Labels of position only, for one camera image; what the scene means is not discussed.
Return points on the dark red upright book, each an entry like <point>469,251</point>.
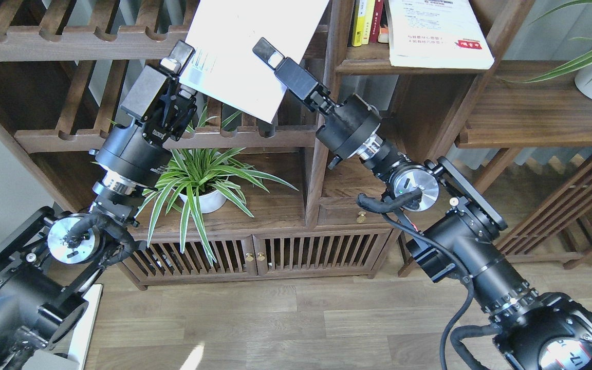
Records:
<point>374,32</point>

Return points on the wooden side shelf unit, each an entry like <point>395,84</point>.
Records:
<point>532,113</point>

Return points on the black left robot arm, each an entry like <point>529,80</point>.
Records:
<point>51,260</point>

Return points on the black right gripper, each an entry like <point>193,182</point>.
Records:
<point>307,89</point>

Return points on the red earth cover book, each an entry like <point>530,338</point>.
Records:
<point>383,33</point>

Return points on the yellow upright book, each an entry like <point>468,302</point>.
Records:
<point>368,20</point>
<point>357,28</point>

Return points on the right slatted cabinet door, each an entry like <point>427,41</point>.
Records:
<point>316,254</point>

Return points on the spider plant in white pot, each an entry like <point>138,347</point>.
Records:
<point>191,176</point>

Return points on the white book red stamp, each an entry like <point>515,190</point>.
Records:
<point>436,34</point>

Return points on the dark wooden bookshelf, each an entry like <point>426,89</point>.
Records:
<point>60,86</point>

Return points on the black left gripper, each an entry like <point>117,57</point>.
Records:
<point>158,102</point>

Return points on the pale pink white book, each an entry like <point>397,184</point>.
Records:
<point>224,66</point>

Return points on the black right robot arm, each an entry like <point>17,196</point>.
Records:
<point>453,229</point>

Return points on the small wooden drawer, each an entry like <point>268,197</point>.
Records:
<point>348,214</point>

